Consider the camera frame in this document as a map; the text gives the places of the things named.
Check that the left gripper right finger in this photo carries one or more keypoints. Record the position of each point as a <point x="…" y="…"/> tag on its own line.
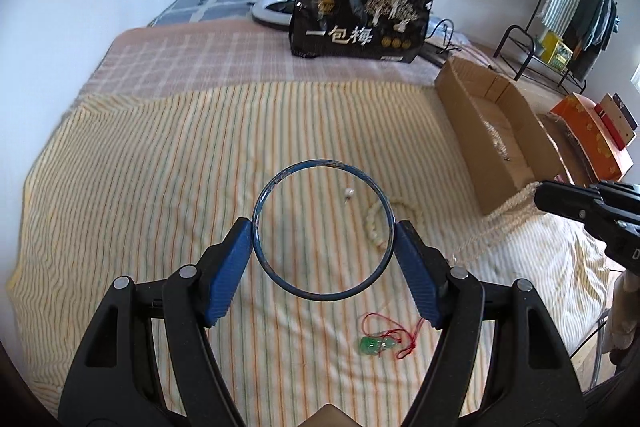
<point x="530" y="378"/>

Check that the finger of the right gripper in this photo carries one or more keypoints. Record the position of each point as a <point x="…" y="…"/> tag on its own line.
<point x="571" y="201"/>

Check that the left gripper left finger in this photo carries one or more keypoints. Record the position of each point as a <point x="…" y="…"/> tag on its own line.
<point x="114" y="379"/>

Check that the blue metal bangle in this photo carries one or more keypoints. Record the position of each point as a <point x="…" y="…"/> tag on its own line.
<point x="314" y="245"/>

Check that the brown cardboard box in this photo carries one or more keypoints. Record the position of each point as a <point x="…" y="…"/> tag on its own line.
<point x="502" y="141"/>

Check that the orange patterned box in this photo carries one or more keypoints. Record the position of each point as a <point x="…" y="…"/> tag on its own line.
<point x="605" y="159"/>

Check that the black metal rack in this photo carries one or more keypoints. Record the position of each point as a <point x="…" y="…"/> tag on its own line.
<point x="560" y="42"/>

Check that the yellow striped towel blanket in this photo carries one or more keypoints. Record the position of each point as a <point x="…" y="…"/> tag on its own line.
<point x="141" y="187"/>

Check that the small pearl earring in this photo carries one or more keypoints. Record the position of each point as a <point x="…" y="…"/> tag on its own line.
<point x="349" y="193"/>

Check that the black snack bag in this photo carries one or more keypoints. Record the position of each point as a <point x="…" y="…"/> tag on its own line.
<point x="382" y="30"/>

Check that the pink plaid blanket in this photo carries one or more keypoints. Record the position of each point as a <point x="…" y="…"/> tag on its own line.
<point x="158" y="61"/>

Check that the white black device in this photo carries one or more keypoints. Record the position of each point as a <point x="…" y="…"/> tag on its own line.
<point x="273" y="12"/>

